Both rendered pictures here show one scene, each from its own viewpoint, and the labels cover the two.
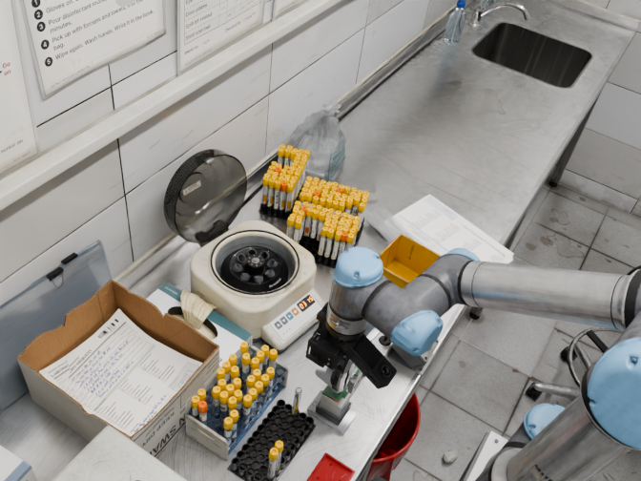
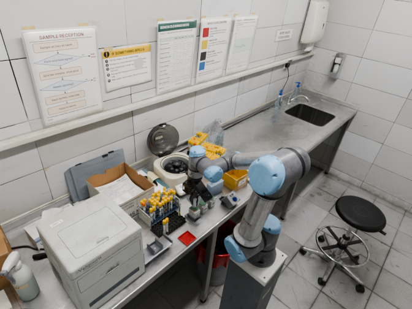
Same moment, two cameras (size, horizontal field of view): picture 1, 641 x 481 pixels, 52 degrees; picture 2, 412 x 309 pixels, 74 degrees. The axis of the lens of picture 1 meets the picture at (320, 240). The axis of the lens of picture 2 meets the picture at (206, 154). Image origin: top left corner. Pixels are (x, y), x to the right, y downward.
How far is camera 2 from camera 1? 45 cm
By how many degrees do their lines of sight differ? 15
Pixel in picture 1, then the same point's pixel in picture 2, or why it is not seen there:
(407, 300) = (211, 162)
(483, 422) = not seen: hidden behind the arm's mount
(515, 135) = (294, 140)
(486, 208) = not seen: hidden behind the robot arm
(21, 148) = (97, 106)
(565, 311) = not seen: hidden behind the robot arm
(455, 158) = (267, 144)
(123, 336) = (125, 182)
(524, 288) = (249, 157)
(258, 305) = (173, 177)
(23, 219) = (95, 132)
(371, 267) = (200, 151)
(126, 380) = (121, 195)
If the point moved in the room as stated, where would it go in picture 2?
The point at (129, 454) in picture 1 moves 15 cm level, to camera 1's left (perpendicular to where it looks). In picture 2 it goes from (106, 200) to (75, 190)
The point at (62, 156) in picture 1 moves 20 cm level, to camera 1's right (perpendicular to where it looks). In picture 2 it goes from (110, 112) to (144, 120)
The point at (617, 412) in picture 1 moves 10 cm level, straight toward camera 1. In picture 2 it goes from (255, 181) to (230, 190)
